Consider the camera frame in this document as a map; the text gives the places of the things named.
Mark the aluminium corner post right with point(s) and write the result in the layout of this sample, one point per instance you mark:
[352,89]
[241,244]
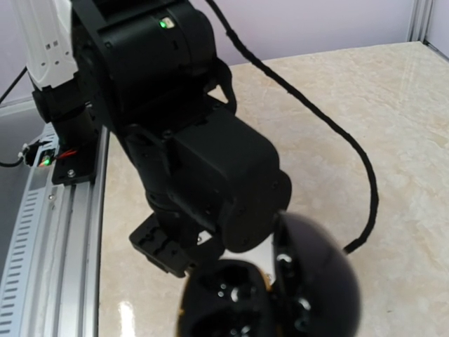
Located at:
[420,21]

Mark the black earbud charging case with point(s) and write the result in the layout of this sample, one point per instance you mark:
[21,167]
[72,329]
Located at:
[313,290]

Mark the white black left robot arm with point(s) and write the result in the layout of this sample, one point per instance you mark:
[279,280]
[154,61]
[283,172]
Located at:
[148,71]

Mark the aluminium front rail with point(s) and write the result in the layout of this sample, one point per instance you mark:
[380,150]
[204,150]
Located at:
[50,281]

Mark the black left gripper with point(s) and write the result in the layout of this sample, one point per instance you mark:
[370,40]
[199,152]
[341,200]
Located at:
[171,244]

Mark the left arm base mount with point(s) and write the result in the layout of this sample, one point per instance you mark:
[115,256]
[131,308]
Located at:
[77,166]

